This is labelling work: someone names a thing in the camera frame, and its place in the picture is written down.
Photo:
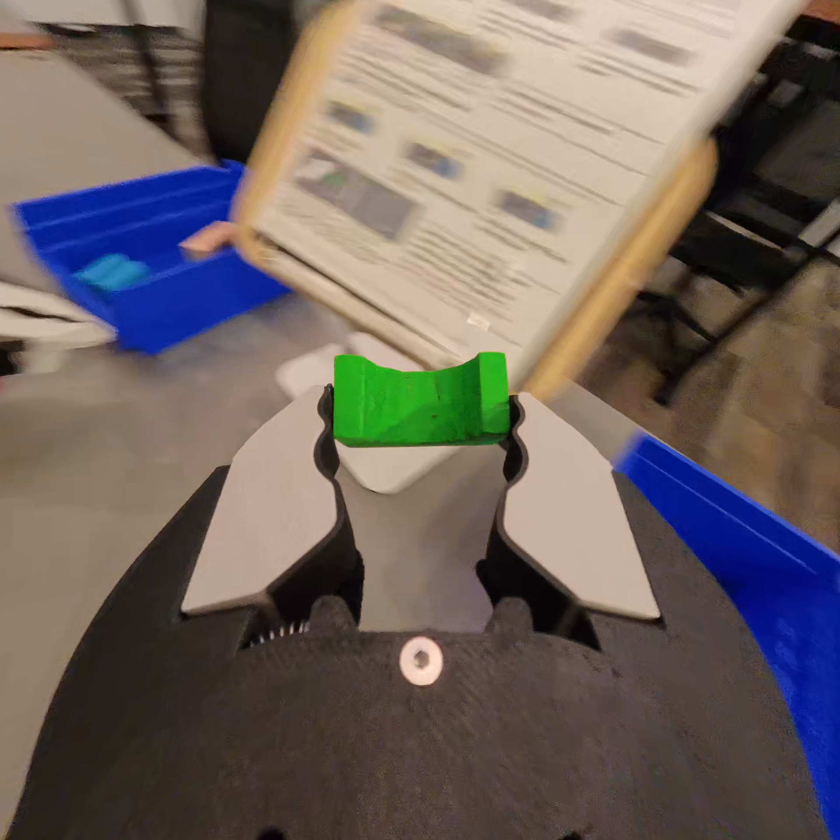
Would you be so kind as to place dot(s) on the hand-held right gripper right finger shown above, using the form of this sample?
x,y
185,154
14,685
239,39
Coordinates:
x,y
571,525

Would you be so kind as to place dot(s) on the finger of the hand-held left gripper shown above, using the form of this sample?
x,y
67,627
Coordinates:
x,y
33,298
52,334

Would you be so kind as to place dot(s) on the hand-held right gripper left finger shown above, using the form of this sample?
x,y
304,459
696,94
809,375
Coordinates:
x,y
275,512

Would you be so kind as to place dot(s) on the blue wooden cylinder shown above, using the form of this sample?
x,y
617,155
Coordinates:
x,y
111,272

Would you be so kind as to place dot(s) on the blue plastic bin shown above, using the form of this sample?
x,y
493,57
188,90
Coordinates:
x,y
774,558
184,302

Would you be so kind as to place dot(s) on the green wooden block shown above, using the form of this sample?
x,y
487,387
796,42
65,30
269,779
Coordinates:
x,y
420,407

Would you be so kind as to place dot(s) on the natural wooden arch block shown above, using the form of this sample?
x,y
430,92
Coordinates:
x,y
207,239

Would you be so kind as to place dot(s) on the white document stand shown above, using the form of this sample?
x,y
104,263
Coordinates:
x,y
656,262

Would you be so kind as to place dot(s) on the black office chair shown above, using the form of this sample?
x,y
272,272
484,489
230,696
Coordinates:
x,y
243,79
722,243

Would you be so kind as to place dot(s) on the printed instruction sheet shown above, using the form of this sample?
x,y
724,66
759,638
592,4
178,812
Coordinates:
x,y
525,164

